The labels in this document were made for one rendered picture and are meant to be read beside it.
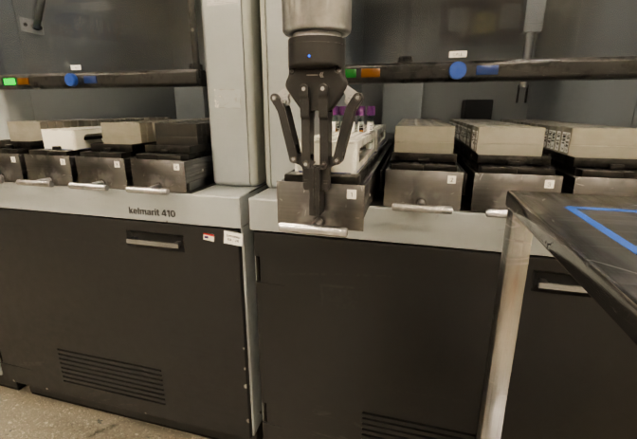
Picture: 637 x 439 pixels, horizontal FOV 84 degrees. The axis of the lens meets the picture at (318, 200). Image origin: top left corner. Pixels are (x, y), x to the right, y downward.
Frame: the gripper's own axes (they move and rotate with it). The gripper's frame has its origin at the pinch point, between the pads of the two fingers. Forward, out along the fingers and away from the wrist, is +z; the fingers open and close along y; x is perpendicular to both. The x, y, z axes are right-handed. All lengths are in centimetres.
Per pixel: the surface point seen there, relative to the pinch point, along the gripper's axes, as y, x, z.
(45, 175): 72, -17, 4
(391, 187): -9.9, -16.8, 2.6
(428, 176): -16.2, -16.8, 0.3
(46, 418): 89, -16, 80
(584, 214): -28.4, 12.4, -2.1
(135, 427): 61, -21, 80
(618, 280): -24.6, 26.5, -2.0
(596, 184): -42.1, -16.8, 0.3
